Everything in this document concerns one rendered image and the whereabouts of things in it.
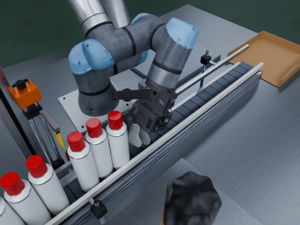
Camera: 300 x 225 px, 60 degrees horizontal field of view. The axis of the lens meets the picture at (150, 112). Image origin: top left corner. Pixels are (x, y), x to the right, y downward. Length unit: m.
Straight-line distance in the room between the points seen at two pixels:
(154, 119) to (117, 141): 0.10
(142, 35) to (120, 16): 0.23
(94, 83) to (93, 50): 0.27
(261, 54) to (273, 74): 0.16
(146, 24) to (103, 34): 0.11
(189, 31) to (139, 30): 0.13
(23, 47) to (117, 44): 2.59
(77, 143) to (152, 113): 0.19
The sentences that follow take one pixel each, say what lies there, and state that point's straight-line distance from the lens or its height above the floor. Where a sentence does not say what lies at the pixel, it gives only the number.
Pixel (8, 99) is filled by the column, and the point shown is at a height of 1.15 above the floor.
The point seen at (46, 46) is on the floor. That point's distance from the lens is 3.11.
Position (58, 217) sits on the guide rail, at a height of 0.92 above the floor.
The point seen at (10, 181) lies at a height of 1.08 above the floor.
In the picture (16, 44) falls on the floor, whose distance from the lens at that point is 3.27.
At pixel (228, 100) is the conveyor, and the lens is 0.99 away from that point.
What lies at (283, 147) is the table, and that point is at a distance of 0.96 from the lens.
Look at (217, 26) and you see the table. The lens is 1.53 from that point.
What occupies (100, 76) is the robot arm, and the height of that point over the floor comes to 1.00.
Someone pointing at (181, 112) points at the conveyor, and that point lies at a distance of 0.90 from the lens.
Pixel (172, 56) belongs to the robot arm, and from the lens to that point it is 0.60.
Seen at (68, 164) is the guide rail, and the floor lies 0.96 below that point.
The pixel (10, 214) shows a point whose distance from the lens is 0.62.
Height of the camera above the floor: 1.52
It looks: 46 degrees down
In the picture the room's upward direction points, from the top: straight up
